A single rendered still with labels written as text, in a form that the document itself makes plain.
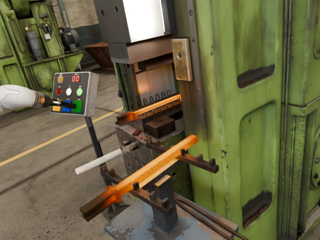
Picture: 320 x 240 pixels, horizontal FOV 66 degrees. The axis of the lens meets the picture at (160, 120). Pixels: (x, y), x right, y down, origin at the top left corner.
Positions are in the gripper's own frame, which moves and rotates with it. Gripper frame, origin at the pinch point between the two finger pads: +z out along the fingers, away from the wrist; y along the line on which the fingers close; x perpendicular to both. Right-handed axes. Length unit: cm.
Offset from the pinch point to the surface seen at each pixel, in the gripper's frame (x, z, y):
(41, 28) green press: 186, 215, -381
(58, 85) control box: 14.2, 5.5, -21.1
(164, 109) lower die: 2, 12, 59
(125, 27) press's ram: 32, -23, 56
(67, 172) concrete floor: -66, 92, -102
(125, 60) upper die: 21, -14, 50
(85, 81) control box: 16.3, 5.5, 4.5
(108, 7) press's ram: 43, -23, 45
